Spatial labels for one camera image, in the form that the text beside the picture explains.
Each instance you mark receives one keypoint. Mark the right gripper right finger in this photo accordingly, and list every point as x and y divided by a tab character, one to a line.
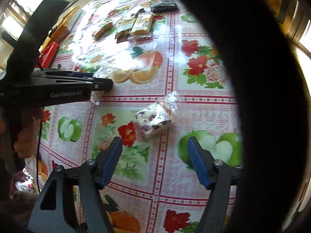
217	177

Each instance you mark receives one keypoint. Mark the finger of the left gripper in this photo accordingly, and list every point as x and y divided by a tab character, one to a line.
76	86
66	73

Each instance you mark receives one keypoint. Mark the nougat cube clear wrapper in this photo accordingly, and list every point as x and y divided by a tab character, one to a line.
170	110

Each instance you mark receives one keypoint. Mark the left operator hand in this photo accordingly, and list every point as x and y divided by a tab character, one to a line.
25	144

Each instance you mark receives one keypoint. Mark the clear twin granola bar pack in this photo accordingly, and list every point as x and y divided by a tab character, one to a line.
110	73

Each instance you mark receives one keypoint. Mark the red plastic chair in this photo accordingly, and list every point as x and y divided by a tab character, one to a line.
46	58

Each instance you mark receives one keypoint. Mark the yellow wooden chair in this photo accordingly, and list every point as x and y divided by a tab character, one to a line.
61	30

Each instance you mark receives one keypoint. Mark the brown bar clear wrapper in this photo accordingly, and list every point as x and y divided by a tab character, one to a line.
103	31

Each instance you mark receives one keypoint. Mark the small yellow snack packet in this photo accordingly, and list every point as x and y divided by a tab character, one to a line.
124	27

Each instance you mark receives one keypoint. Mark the yellow cracker packet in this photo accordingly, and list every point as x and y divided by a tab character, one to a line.
143	24

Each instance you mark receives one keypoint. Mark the floral fruit vinyl tablecloth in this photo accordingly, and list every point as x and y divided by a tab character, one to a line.
153	188

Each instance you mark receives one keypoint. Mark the small dark candy wrapper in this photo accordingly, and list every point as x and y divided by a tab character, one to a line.
140	11

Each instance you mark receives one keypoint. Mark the black snack packet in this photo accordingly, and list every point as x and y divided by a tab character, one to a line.
164	6

